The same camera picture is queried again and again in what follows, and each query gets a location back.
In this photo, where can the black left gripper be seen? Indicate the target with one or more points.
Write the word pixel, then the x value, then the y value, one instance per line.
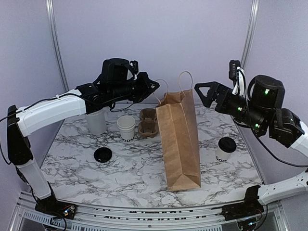
pixel 147 89

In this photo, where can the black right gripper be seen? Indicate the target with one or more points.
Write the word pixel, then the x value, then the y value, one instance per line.
pixel 217 89

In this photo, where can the brown paper takeout bag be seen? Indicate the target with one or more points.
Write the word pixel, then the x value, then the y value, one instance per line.
pixel 176 117

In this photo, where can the brown cardboard cup carrier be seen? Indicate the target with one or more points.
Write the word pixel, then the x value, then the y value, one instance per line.
pixel 148 125

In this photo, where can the white paper cups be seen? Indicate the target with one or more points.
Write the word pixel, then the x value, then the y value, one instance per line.
pixel 126 125

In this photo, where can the single white paper cup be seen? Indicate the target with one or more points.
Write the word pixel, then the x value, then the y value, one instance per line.
pixel 221 156

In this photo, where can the black plastic cup lid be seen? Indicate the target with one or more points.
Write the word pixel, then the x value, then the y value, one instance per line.
pixel 102 154

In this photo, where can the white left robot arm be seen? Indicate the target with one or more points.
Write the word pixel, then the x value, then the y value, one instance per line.
pixel 23 122

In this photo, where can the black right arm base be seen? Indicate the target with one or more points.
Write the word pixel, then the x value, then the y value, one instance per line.
pixel 248 207

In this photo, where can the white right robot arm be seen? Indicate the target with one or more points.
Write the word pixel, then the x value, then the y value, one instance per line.
pixel 288 130

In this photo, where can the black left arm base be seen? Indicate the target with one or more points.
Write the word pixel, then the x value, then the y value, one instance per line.
pixel 52 206

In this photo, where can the white ribbed stirrer canister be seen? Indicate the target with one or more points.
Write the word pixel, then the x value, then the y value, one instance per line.
pixel 96 122

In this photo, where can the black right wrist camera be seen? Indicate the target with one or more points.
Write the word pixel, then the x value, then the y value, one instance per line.
pixel 233 65

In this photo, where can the right rear aluminium post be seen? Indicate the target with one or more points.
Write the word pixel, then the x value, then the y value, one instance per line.
pixel 252 23

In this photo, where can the aluminium post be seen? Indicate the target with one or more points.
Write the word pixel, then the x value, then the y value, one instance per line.
pixel 252 23
pixel 56 44

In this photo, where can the left rear aluminium post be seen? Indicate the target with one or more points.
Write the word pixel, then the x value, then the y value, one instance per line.
pixel 56 44

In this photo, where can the front aluminium frame rail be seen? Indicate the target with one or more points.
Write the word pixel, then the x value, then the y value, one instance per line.
pixel 108 218

